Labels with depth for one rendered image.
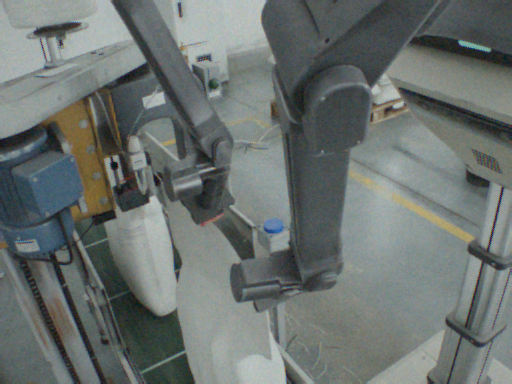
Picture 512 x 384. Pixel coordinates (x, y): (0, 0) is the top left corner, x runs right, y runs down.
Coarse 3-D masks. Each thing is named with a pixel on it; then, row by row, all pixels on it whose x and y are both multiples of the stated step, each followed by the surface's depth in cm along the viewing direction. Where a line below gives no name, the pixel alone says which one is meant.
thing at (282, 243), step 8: (264, 232) 138; (280, 232) 137; (288, 232) 138; (264, 240) 139; (272, 240) 136; (280, 240) 138; (288, 240) 140; (264, 248) 141; (272, 248) 137; (280, 248) 139
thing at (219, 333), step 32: (192, 224) 110; (192, 256) 118; (224, 256) 101; (192, 288) 118; (224, 288) 109; (192, 320) 115; (224, 320) 107; (256, 320) 92; (192, 352) 125; (224, 352) 104; (256, 352) 97
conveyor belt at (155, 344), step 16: (80, 224) 232; (96, 240) 219; (96, 256) 208; (112, 256) 208; (176, 256) 205; (96, 272) 199; (112, 272) 198; (176, 272) 196; (112, 288) 189; (128, 288) 189; (112, 304) 181; (128, 304) 180; (128, 320) 173; (144, 320) 172; (160, 320) 172; (176, 320) 172; (128, 336) 166; (144, 336) 165; (160, 336) 165; (176, 336) 165; (128, 352) 170; (144, 352) 159; (160, 352) 159; (176, 352) 158; (144, 368) 153; (160, 368) 153; (176, 368) 152
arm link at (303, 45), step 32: (288, 0) 29; (320, 0) 27; (352, 0) 25; (384, 0) 23; (416, 0) 24; (448, 0) 25; (480, 0) 27; (288, 32) 28; (320, 32) 26; (352, 32) 25; (384, 32) 25; (416, 32) 26; (448, 32) 29; (480, 32) 29; (288, 64) 28; (320, 64) 27; (352, 64) 27; (384, 64) 28
